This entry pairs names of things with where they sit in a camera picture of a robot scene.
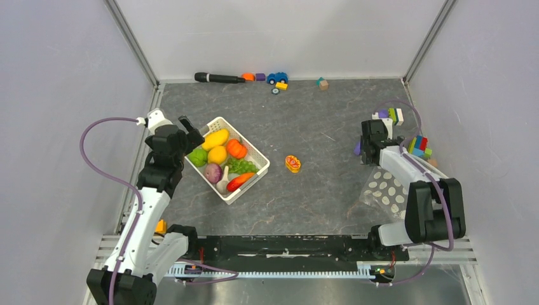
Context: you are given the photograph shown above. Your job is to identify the yellow toy lemon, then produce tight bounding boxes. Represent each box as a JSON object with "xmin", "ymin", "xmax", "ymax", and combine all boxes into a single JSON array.
[{"xmin": 207, "ymin": 146, "xmax": 228, "ymax": 165}]

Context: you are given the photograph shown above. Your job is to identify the purple toy onion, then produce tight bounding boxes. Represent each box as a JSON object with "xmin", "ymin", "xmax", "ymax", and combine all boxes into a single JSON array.
[{"xmin": 203, "ymin": 163, "xmax": 223, "ymax": 184}]

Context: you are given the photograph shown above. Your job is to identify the orange toy pumpkin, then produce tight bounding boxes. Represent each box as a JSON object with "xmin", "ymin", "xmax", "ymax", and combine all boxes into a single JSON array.
[{"xmin": 226, "ymin": 139, "xmax": 248, "ymax": 159}]

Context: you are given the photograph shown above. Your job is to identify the clear zip top bag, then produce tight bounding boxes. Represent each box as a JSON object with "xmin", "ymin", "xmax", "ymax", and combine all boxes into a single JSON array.
[{"xmin": 360, "ymin": 166, "xmax": 408, "ymax": 222}]

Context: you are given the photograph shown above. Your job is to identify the white toy garlic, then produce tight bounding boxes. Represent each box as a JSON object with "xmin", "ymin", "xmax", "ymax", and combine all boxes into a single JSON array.
[{"xmin": 215, "ymin": 166, "xmax": 229, "ymax": 196}]

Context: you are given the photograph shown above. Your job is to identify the green toy grapes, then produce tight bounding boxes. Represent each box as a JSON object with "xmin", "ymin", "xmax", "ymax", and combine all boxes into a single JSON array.
[{"xmin": 226, "ymin": 158, "xmax": 259, "ymax": 175}]

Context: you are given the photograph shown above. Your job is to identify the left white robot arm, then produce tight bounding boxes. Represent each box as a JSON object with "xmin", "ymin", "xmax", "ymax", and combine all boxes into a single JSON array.
[{"xmin": 79, "ymin": 110, "xmax": 204, "ymax": 304}]

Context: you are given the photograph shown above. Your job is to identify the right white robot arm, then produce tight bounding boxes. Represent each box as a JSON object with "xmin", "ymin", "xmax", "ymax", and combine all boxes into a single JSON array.
[{"xmin": 360, "ymin": 119, "xmax": 467, "ymax": 259}]

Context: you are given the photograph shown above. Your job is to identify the green white brick stack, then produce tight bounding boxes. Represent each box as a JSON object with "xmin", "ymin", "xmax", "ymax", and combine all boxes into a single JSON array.
[{"xmin": 388, "ymin": 108, "xmax": 404, "ymax": 126}]

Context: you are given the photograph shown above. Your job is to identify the green toy pepper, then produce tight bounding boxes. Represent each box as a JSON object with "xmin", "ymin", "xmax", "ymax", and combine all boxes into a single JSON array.
[{"xmin": 188, "ymin": 148, "xmax": 208, "ymax": 168}]

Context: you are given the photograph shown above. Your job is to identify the yellow toy mango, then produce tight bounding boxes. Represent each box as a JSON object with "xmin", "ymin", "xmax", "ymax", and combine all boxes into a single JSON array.
[{"xmin": 201, "ymin": 128, "xmax": 229, "ymax": 152}]

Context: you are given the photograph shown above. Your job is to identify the multicolour brick stack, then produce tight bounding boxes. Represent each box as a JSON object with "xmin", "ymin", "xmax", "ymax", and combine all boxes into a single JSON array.
[{"xmin": 407, "ymin": 135, "xmax": 432, "ymax": 160}]

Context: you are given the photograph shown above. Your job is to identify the black microphone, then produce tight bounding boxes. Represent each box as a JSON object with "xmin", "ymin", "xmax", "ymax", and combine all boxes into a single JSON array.
[{"xmin": 194, "ymin": 72, "xmax": 246, "ymax": 84}]

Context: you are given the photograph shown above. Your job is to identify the small wooden cube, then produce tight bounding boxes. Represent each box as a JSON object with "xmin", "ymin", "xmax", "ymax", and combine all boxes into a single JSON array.
[{"xmin": 427, "ymin": 158, "xmax": 438, "ymax": 168}]

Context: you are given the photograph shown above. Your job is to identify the red orange toy chili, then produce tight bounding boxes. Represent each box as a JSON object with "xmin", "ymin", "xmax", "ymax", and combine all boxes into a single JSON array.
[{"xmin": 226, "ymin": 172, "xmax": 255, "ymax": 193}]

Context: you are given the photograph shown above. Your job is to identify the teal and wood cubes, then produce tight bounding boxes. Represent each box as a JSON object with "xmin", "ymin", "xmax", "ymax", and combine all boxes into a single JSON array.
[{"xmin": 317, "ymin": 77, "xmax": 329, "ymax": 91}]

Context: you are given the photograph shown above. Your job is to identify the orange toy piece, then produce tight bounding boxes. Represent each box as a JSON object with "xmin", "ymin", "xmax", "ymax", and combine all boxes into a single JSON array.
[{"xmin": 241, "ymin": 73, "xmax": 256, "ymax": 81}]

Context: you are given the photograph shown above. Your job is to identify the yellow butterfly toy block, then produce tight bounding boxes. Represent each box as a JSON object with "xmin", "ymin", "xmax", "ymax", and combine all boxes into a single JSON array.
[{"xmin": 285, "ymin": 155, "xmax": 301, "ymax": 173}]

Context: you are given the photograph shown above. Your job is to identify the white perforated plastic basket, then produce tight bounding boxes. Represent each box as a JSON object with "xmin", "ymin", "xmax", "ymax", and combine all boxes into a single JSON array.
[{"xmin": 186, "ymin": 117, "xmax": 270, "ymax": 205}]

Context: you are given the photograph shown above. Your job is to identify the blue toy car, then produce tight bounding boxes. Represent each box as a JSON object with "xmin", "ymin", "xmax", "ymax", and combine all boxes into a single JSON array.
[{"xmin": 266, "ymin": 72, "xmax": 289, "ymax": 85}]

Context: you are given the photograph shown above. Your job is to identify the yellow toy brick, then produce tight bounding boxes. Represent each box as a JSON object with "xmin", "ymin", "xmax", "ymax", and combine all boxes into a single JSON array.
[{"xmin": 275, "ymin": 82, "xmax": 288, "ymax": 90}]

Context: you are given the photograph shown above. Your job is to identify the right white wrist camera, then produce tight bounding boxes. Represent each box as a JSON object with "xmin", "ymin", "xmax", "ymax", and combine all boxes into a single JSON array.
[{"xmin": 371, "ymin": 112, "xmax": 393, "ymax": 139}]

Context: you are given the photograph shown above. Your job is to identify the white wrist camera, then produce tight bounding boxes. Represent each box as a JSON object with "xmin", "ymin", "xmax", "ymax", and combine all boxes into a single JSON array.
[
  {"xmin": 371, "ymin": 112, "xmax": 393, "ymax": 139},
  {"xmin": 135, "ymin": 107, "xmax": 173, "ymax": 135}
]

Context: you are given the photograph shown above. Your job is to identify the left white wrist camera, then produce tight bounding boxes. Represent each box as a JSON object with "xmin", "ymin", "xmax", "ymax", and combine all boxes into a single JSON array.
[{"xmin": 135, "ymin": 107, "xmax": 173, "ymax": 135}]

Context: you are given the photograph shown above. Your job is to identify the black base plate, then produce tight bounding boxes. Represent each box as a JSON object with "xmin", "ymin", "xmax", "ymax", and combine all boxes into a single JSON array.
[{"xmin": 183, "ymin": 235, "xmax": 409, "ymax": 271}]

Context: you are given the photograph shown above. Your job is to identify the white cable duct rail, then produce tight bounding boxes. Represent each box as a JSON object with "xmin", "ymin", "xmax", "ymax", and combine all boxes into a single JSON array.
[{"xmin": 165, "ymin": 262, "xmax": 375, "ymax": 280}]

